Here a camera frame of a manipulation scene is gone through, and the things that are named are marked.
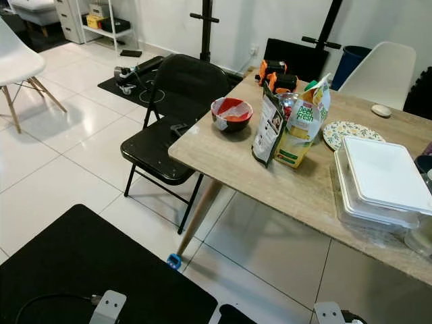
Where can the black metal stand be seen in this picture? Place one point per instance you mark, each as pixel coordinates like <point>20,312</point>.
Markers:
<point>327,23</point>
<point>205,30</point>

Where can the yellow box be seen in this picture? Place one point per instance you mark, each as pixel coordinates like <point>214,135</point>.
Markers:
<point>96,17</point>

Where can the floral patterned plate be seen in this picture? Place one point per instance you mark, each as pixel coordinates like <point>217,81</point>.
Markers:
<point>337,135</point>

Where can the small black floor mat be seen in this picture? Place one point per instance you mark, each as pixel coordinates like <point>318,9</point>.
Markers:
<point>94,270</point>

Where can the blue waste bin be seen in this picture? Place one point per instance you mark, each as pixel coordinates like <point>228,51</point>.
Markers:
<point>349,64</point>

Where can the orange black power tool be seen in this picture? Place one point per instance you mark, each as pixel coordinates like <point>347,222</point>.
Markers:
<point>285,82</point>
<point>270,67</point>

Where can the black flat panel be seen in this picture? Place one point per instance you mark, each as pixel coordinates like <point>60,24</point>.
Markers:
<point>310,61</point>

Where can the white shell chair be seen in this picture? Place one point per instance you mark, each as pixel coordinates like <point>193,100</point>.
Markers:
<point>381,71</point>
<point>17,61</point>

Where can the dark bowl red inside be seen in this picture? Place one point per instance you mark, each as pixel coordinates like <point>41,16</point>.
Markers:
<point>231,121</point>

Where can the thin black floor mat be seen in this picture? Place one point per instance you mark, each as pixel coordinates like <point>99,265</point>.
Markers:
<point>148,99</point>

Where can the wooden dining table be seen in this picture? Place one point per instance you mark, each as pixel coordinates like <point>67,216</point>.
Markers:
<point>243,169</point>

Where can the yellow juice carton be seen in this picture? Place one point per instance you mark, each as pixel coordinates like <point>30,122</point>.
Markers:
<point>300,128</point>

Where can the white shelf unit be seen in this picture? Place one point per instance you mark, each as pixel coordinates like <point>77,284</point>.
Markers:
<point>71,17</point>

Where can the black handheld floor device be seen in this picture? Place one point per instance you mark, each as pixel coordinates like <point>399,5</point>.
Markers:
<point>142,71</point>

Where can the small white oval object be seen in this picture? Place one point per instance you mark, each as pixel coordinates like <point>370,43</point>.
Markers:
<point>381,111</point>

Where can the black folding chair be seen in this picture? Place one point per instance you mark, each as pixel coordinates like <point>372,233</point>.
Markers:
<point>179,84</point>

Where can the blue table leg cap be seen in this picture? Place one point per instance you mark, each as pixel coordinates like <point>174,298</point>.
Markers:
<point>175,262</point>

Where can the black food pouch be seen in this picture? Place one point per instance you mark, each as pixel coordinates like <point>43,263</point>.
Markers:
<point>266,131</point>

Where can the white plastic food container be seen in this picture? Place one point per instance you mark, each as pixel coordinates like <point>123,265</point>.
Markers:
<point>358,217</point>
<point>385,172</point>

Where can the silver tin can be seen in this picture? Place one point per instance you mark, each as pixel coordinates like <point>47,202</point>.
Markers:
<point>289,99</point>

